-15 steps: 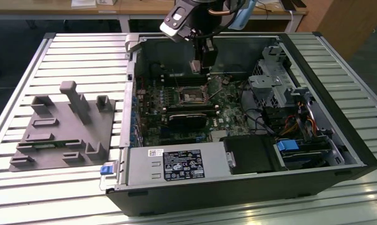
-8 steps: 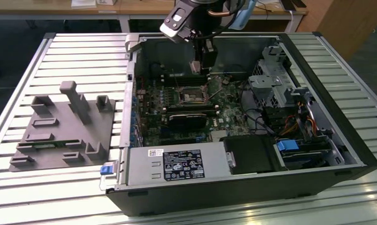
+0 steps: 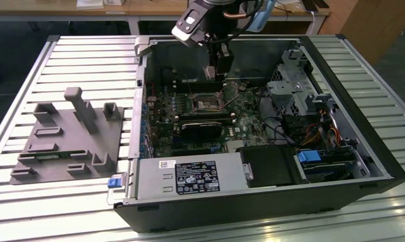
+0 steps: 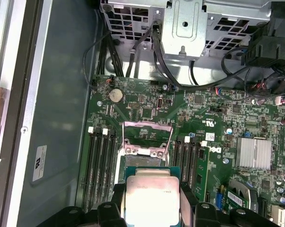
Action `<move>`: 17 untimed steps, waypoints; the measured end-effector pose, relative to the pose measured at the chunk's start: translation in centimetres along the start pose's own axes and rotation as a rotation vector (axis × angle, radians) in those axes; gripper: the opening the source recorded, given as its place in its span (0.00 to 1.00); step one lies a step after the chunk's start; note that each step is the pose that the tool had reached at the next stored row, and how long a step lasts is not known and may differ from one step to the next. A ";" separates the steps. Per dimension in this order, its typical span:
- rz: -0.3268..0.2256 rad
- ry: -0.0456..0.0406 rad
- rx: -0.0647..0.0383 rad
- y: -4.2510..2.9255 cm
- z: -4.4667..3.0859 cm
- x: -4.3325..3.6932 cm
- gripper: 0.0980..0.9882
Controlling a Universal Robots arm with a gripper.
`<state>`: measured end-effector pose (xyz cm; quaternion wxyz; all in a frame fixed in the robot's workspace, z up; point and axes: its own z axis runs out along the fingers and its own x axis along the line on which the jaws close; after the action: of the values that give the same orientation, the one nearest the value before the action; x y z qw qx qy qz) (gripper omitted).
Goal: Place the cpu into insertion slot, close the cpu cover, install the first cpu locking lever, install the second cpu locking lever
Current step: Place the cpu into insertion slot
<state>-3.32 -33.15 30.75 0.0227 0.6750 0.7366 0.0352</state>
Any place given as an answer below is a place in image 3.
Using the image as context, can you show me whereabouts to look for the black flat bars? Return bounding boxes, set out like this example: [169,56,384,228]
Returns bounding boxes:
[301,0,331,13]

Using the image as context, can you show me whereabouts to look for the blue power supply latch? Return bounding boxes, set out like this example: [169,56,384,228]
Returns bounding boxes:
[107,176,123,189]

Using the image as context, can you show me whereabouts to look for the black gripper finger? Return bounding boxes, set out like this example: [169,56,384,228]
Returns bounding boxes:
[208,42,224,82]
[219,43,236,76]

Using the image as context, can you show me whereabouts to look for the black plastic shroud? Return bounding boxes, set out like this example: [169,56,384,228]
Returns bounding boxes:
[239,146,308,189]

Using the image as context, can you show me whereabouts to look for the silver drive cage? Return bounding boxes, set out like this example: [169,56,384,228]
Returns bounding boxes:
[265,49,335,116]

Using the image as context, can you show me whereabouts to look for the black open PC case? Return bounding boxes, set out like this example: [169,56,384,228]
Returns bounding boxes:
[114,34,405,234]

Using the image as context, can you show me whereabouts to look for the square silver CPU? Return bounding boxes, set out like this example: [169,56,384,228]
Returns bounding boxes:
[204,66,217,81]

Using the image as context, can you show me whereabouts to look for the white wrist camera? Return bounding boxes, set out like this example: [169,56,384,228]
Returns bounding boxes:
[171,2,209,48]

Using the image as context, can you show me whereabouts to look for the silver power supply unit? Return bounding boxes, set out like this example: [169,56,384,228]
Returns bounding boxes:
[123,152,253,202]

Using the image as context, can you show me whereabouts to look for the wooden desk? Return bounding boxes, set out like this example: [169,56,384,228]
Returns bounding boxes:
[0,0,331,36]

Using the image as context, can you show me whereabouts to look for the black graphics card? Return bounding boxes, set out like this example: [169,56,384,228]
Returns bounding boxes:
[179,122,224,142]

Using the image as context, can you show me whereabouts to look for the hard disk in blue carrier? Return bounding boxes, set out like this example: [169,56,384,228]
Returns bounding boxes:
[299,150,355,184]

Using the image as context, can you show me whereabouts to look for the silver chipset heatsink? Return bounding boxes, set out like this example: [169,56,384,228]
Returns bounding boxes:
[227,140,244,152]

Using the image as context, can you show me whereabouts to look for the pale blue teach pendant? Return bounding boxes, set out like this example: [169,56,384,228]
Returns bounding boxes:
[248,0,279,33]

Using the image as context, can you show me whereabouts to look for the black cable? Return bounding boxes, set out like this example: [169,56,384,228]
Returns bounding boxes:
[261,117,297,146]

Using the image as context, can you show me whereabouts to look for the CPU socket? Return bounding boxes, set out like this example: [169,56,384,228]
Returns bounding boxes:
[188,92,225,113]

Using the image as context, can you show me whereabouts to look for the green motherboard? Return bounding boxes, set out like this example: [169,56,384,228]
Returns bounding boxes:
[144,75,275,158]

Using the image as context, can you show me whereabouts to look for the grey parts rack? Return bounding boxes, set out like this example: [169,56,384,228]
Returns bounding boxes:
[8,87,126,186]

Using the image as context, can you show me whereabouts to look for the coloured wire bundle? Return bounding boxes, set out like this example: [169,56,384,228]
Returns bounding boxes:
[303,108,345,152]

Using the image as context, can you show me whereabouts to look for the wooden cabinet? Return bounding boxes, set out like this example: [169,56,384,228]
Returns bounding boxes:
[319,0,405,65]

